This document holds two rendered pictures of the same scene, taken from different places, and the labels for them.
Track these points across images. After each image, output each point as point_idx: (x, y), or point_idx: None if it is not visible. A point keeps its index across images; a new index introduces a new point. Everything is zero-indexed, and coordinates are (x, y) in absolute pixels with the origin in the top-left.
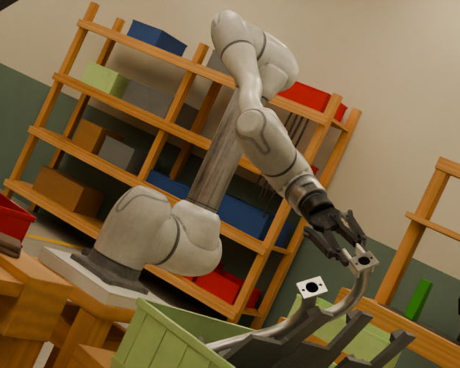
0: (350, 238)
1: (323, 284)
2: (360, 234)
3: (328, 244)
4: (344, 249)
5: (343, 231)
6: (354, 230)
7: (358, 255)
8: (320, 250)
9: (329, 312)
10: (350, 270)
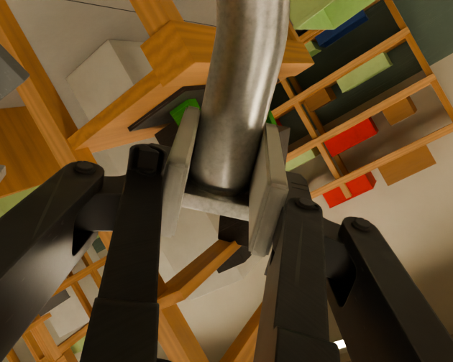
0: (267, 283)
1: None
2: (331, 300)
3: (73, 263)
4: (166, 233)
5: (256, 350)
6: (368, 339)
7: (208, 212)
8: (18, 212)
9: (15, 88)
10: (180, 124)
